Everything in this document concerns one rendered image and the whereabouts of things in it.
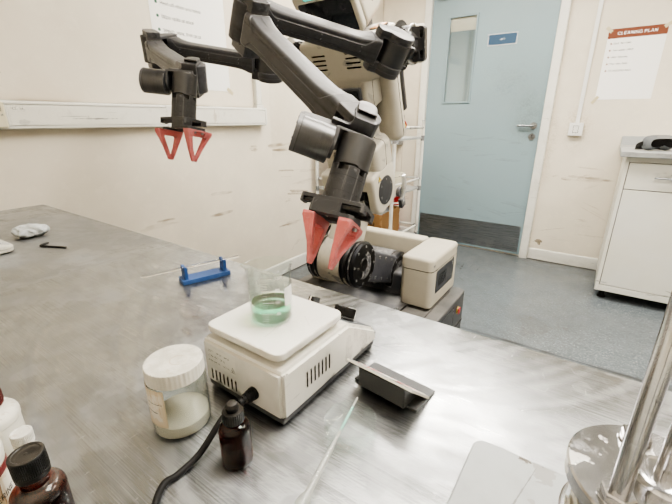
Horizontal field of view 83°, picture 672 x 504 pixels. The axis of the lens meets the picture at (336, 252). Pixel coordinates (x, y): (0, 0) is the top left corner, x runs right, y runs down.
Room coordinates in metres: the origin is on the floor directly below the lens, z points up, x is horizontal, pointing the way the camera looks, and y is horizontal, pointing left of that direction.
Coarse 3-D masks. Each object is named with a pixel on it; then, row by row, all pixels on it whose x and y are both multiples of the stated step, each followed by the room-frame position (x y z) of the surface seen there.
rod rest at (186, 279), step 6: (222, 264) 0.75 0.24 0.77; (186, 270) 0.70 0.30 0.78; (210, 270) 0.75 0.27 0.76; (216, 270) 0.75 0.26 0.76; (222, 270) 0.75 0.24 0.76; (228, 270) 0.75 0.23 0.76; (180, 276) 0.72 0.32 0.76; (186, 276) 0.70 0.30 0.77; (192, 276) 0.72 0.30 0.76; (198, 276) 0.72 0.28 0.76; (204, 276) 0.72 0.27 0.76; (210, 276) 0.73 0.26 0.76; (216, 276) 0.73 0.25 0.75; (222, 276) 0.74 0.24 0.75; (180, 282) 0.71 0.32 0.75; (186, 282) 0.70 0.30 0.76; (192, 282) 0.70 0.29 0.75
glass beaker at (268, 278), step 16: (272, 256) 0.43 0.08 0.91; (256, 272) 0.38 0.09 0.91; (272, 272) 0.38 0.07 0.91; (288, 272) 0.40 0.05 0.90; (256, 288) 0.39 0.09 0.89; (272, 288) 0.39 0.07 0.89; (288, 288) 0.40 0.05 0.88; (256, 304) 0.39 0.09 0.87; (272, 304) 0.38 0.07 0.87; (288, 304) 0.40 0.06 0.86; (256, 320) 0.39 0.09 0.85; (272, 320) 0.38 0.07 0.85; (288, 320) 0.40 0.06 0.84
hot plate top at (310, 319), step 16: (304, 304) 0.44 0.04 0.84; (320, 304) 0.44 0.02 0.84; (224, 320) 0.40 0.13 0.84; (240, 320) 0.40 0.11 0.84; (304, 320) 0.40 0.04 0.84; (320, 320) 0.40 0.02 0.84; (336, 320) 0.41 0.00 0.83; (224, 336) 0.37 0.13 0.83; (240, 336) 0.37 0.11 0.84; (256, 336) 0.37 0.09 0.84; (272, 336) 0.37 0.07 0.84; (288, 336) 0.37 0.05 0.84; (304, 336) 0.37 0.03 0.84; (256, 352) 0.34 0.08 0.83; (272, 352) 0.34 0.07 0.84; (288, 352) 0.34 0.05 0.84
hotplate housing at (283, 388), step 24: (216, 336) 0.39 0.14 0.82; (336, 336) 0.40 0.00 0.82; (360, 336) 0.45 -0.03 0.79; (216, 360) 0.38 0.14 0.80; (240, 360) 0.36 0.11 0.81; (264, 360) 0.35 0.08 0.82; (288, 360) 0.35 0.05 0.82; (312, 360) 0.36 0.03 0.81; (336, 360) 0.40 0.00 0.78; (216, 384) 0.39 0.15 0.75; (240, 384) 0.36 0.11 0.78; (264, 384) 0.33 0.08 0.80; (288, 384) 0.33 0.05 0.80; (312, 384) 0.36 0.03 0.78; (264, 408) 0.34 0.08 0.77; (288, 408) 0.33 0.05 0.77
